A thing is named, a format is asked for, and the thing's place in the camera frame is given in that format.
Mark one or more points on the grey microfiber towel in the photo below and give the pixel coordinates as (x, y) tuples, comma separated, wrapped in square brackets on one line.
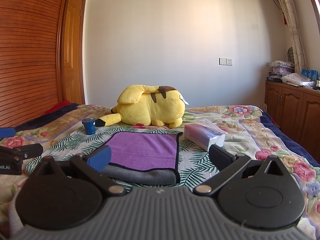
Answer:
[(165, 176)]

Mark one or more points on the stacked folded linens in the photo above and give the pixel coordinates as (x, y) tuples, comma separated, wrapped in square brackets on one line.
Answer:
[(281, 68)]

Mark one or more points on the floral bed quilt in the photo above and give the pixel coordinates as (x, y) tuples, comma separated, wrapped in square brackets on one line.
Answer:
[(249, 131)]

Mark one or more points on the yellow Pikachu plush toy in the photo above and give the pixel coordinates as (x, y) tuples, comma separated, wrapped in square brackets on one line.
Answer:
[(147, 105)]

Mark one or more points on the wooden slatted wardrobe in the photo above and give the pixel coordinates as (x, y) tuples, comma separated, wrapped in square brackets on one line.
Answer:
[(31, 58)]

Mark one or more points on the patterned beige curtain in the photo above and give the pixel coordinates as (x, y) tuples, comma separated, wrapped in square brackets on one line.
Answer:
[(289, 10)]

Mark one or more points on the blue lidded cup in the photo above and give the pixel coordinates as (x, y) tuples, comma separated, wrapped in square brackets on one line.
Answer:
[(89, 125)]

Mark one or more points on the red blanket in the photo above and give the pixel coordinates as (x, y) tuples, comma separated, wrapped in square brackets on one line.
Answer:
[(58, 110)]

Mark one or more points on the dark blue blanket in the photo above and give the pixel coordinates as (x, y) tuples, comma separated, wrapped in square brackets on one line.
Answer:
[(41, 121)]

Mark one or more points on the white wall socket plate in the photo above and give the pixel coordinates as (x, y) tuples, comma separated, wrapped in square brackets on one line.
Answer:
[(225, 61)]

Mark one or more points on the white folded cloth bundle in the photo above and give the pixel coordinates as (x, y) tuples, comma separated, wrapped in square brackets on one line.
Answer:
[(296, 79)]

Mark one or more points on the purple microfiber towel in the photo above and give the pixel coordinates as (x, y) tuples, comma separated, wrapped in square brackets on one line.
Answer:
[(144, 151)]

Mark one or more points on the purple tissue pack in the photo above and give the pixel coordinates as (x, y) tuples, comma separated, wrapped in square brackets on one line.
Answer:
[(204, 134)]

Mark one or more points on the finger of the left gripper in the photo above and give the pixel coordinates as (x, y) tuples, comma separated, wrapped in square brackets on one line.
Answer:
[(7, 132), (26, 151)]

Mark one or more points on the wooden low cabinet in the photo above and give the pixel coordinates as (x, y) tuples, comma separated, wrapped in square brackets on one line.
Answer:
[(296, 111)]

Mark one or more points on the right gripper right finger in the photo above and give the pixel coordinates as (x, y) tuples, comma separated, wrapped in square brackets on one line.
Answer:
[(228, 165)]

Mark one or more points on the blue packaged boxes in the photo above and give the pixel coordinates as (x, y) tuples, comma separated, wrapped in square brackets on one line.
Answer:
[(310, 74)]

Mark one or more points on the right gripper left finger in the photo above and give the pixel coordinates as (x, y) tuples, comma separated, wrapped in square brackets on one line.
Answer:
[(89, 168)]

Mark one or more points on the wooden door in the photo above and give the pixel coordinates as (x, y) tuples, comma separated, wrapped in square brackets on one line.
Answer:
[(73, 81)]

